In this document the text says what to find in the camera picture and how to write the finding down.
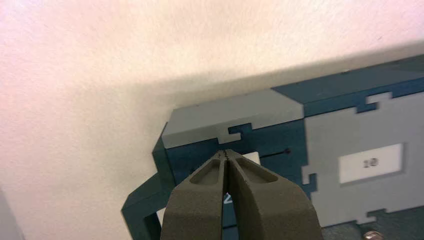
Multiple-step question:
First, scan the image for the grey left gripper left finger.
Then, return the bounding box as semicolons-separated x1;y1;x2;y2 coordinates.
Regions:
160;149;230;240

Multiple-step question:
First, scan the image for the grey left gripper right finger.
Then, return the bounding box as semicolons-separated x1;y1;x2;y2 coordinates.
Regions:
225;149;324;240

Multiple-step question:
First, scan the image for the white number label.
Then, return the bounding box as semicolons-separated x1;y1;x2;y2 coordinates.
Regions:
338;143;404;185

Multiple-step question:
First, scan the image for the blue grey control box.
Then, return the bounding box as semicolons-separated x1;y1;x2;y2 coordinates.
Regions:
120;54;424;240

